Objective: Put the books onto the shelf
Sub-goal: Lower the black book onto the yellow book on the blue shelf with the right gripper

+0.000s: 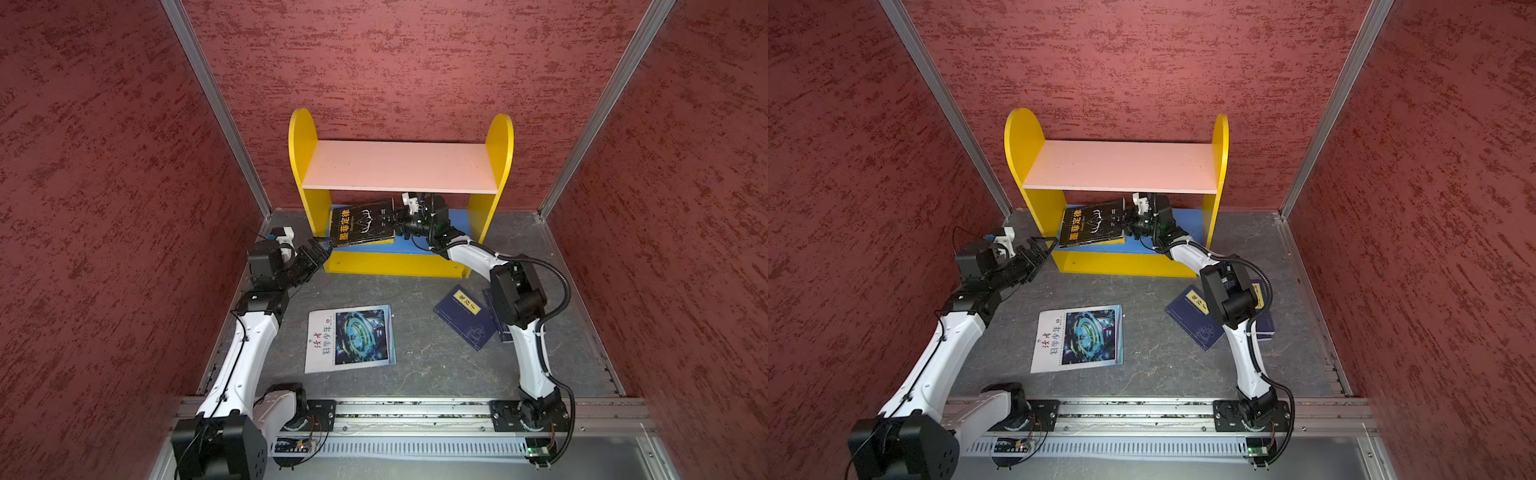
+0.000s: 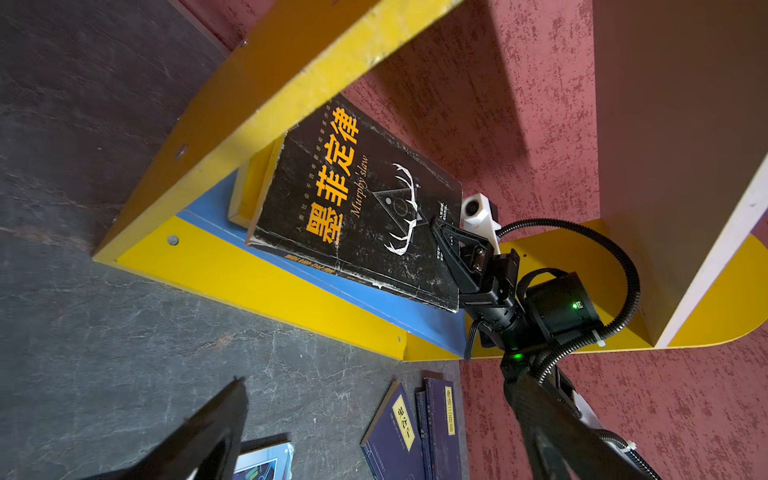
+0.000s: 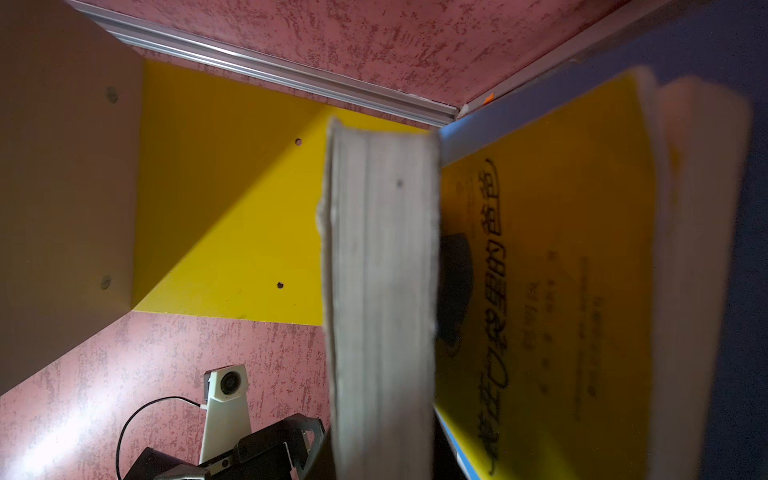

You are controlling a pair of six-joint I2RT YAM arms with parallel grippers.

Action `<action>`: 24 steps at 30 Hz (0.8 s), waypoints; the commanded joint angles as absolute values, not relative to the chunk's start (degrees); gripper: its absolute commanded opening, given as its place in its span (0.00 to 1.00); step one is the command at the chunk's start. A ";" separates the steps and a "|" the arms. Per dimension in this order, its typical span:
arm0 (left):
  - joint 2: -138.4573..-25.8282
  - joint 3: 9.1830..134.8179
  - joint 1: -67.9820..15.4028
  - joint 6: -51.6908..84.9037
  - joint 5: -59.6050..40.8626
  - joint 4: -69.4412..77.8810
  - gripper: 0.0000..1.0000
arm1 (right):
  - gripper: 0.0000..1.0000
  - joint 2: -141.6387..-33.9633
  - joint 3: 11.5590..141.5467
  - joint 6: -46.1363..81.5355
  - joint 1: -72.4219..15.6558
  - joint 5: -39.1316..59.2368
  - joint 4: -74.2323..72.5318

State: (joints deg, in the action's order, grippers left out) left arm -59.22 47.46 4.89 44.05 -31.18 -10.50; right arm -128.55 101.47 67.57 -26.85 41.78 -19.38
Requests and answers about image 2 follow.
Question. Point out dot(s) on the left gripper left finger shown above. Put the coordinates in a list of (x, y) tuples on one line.
[(205, 446)]

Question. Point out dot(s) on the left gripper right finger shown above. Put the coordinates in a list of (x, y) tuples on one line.
[(562, 437)]

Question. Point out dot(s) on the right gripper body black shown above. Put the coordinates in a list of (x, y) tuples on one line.
[(527, 315)]

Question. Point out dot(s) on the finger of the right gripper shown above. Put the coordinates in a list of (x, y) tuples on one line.
[(467, 255)]

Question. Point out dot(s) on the black Murphy's law book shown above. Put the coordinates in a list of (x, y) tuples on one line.
[(349, 198)]

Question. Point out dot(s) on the yellow cartoon book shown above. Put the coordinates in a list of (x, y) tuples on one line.
[(252, 182)]

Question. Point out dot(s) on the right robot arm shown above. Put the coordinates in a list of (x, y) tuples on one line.
[(543, 363)]

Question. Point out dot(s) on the white science magazine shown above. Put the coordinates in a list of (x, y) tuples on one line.
[(269, 458)]

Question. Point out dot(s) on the navy book set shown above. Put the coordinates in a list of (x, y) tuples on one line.
[(438, 427)]

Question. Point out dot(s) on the navy book with dragon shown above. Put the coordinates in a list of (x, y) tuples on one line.
[(391, 445)]

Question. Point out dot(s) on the yellow pink blue bookshelf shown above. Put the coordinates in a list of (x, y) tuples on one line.
[(663, 103)]

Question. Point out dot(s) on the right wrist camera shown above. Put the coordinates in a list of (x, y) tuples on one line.
[(480, 216)]

